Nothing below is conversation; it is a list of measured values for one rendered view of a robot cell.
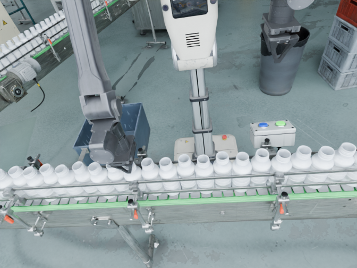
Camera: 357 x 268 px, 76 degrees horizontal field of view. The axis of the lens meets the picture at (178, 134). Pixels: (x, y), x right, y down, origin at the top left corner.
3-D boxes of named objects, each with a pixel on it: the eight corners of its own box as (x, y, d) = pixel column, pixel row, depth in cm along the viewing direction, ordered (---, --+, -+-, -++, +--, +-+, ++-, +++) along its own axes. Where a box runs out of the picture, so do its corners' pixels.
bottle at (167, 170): (181, 181, 85) (174, 152, 74) (181, 195, 81) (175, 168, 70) (165, 183, 86) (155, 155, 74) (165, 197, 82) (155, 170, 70)
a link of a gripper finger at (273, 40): (285, 52, 64) (292, 16, 57) (293, 66, 59) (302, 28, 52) (260, 55, 65) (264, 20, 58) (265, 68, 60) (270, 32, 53)
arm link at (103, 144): (117, 94, 56) (84, 98, 57) (105, 128, 48) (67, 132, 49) (132, 130, 64) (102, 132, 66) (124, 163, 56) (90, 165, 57)
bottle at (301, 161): (302, 190, 76) (316, 159, 64) (282, 186, 78) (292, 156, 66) (302, 175, 80) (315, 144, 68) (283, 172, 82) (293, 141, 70)
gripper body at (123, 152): (108, 166, 66) (98, 149, 60) (116, 140, 73) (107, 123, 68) (129, 165, 65) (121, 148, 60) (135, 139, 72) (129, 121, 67)
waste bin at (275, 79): (259, 100, 261) (266, 47, 216) (251, 78, 293) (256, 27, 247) (301, 97, 256) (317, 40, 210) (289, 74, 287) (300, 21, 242)
